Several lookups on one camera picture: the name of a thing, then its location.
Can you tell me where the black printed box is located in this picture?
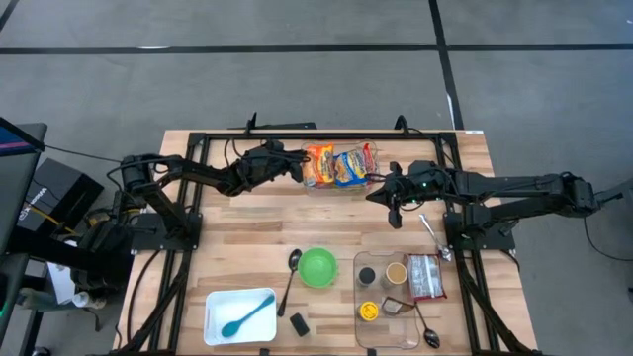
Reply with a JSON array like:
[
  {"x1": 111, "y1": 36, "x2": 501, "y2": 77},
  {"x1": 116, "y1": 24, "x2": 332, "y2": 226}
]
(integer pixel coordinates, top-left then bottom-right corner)
[{"x1": 17, "y1": 156, "x2": 106, "y2": 233}]

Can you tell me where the short clear plastic bin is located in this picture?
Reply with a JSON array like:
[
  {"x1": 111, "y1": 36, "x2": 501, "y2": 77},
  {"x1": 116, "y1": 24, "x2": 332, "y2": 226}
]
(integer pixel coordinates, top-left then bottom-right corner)
[{"x1": 300, "y1": 139, "x2": 382, "y2": 197}]

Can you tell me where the teal plastic spoon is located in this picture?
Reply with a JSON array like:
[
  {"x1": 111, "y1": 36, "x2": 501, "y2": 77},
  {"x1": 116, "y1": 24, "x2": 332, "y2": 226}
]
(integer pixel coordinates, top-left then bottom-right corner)
[{"x1": 220, "y1": 293, "x2": 276, "y2": 339}]

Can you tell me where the pile of snack packets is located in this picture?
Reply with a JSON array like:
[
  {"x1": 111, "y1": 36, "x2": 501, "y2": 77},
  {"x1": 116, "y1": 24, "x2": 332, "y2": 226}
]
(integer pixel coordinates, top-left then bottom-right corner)
[{"x1": 363, "y1": 141, "x2": 378, "y2": 182}]

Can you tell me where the white paper sheet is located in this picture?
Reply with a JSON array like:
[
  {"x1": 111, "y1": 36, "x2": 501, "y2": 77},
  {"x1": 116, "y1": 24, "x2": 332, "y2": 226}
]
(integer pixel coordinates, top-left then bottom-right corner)
[{"x1": 46, "y1": 261, "x2": 76, "y2": 306}]

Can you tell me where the tan lid seasoning jar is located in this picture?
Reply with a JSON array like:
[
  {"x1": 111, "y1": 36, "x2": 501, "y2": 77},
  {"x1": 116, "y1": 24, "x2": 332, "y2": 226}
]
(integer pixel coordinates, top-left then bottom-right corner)
[{"x1": 384, "y1": 261, "x2": 408, "y2": 287}]

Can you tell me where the green plastic bowl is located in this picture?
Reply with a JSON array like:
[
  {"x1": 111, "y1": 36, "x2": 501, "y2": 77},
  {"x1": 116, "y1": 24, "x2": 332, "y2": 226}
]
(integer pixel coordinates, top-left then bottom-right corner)
[{"x1": 297, "y1": 246, "x2": 339, "y2": 290}]

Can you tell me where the black floor cable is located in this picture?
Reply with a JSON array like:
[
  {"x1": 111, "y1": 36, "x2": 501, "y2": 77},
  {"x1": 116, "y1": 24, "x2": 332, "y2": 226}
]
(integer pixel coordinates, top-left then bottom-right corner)
[{"x1": 583, "y1": 217, "x2": 633, "y2": 263}]

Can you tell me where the white plastic bin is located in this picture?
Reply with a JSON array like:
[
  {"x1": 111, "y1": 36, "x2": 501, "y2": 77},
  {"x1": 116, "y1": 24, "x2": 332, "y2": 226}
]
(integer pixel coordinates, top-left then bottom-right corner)
[{"x1": 203, "y1": 287, "x2": 279, "y2": 347}]

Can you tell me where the yellow lid seasoning jar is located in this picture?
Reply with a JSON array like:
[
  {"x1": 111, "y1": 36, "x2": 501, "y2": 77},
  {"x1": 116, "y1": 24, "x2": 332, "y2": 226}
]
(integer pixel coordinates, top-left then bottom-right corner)
[{"x1": 358, "y1": 301, "x2": 381, "y2": 322}]

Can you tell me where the grey furniture leg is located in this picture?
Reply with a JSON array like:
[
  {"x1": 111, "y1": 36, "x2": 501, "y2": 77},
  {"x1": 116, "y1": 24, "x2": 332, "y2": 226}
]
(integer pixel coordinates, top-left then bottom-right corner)
[{"x1": 595, "y1": 176, "x2": 633, "y2": 204}]

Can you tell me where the dark metal spoon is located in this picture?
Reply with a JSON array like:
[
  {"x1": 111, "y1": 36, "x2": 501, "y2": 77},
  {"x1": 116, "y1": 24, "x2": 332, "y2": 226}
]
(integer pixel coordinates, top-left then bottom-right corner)
[
  {"x1": 276, "y1": 248, "x2": 303, "y2": 318},
  {"x1": 413, "y1": 301, "x2": 442, "y2": 349}
]

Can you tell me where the blue noodle packet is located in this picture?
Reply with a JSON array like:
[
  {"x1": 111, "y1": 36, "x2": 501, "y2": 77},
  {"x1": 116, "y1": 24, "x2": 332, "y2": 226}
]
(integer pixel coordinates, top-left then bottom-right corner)
[{"x1": 333, "y1": 149, "x2": 370, "y2": 189}]

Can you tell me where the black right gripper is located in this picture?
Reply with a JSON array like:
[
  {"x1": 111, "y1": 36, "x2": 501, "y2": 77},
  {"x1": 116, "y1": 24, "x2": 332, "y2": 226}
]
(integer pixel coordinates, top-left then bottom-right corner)
[{"x1": 365, "y1": 158, "x2": 451, "y2": 230}]

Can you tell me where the long clear plastic bin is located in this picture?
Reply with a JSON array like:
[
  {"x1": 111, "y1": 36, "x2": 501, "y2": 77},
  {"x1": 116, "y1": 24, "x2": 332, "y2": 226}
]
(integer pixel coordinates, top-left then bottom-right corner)
[{"x1": 352, "y1": 250, "x2": 422, "y2": 351}]

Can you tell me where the pink ramen noodle packet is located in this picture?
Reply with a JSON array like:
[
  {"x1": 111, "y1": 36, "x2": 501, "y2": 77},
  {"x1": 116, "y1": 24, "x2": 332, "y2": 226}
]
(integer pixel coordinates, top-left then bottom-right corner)
[{"x1": 407, "y1": 253, "x2": 448, "y2": 302}]

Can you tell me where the thin black cable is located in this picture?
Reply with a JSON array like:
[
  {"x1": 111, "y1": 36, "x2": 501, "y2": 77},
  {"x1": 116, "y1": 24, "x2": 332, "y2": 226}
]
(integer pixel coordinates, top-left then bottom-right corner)
[{"x1": 43, "y1": 142, "x2": 125, "y2": 164}]

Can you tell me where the silver metal spoon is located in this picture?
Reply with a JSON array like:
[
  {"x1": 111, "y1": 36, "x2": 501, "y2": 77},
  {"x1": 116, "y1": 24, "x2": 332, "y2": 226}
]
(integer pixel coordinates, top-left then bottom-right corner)
[{"x1": 418, "y1": 213, "x2": 453, "y2": 262}]

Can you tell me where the brown paper pouch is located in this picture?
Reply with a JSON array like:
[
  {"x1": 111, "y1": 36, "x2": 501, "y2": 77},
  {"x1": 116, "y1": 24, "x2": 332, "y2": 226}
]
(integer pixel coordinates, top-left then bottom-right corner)
[{"x1": 380, "y1": 295, "x2": 416, "y2": 318}]

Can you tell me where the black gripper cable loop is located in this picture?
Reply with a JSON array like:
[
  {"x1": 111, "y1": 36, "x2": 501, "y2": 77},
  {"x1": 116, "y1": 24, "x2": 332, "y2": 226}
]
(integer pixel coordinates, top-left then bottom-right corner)
[
  {"x1": 366, "y1": 170, "x2": 397, "y2": 185},
  {"x1": 224, "y1": 136, "x2": 248, "y2": 172}
]

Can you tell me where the dark green tin box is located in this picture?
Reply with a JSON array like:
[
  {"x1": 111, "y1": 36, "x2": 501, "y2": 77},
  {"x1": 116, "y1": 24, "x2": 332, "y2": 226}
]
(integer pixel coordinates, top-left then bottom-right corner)
[{"x1": 289, "y1": 311, "x2": 312, "y2": 338}]

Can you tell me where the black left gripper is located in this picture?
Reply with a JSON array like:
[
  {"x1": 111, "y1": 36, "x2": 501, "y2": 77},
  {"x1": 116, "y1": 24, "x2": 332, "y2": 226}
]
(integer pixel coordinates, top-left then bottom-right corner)
[{"x1": 236, "y1": 140, "x2": 312, "y2": 192}]

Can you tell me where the orange ramen noodle packet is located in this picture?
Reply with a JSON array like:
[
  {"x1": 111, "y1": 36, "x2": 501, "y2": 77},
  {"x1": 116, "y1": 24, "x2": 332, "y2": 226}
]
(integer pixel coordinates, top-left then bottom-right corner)
[{"x1": 302, "y1": 142, "x2": 336, "y2": 188}]

